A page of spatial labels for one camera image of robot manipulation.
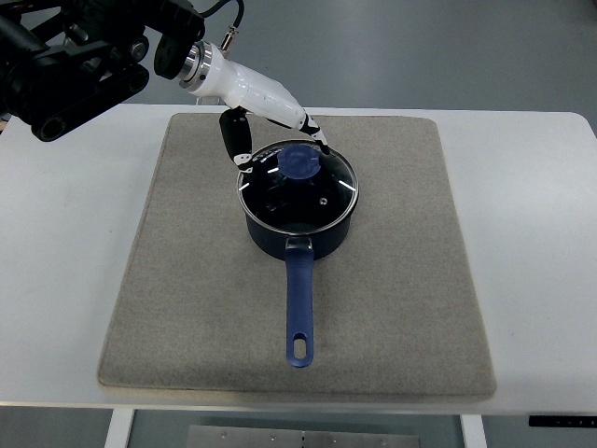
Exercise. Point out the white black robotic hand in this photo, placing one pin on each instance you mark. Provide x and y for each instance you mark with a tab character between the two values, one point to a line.
207	73

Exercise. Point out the glass pot lid blue knob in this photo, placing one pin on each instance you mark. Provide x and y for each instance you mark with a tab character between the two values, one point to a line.
295	187

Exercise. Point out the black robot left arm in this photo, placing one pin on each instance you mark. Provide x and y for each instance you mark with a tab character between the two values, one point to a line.
64	63

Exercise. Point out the dark blue saucepan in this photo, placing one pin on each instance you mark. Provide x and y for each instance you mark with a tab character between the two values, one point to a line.
299	252

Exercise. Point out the beige felt mat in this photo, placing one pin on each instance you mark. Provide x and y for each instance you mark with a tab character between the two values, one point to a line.
381	307

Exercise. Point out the metal plate under table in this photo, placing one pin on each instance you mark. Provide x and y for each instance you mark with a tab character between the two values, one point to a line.
212	436

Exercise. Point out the black table control panel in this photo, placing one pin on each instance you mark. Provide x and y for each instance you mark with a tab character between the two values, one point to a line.
562	421

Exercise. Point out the white table leg frame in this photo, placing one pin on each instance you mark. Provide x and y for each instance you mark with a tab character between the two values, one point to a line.
119	429

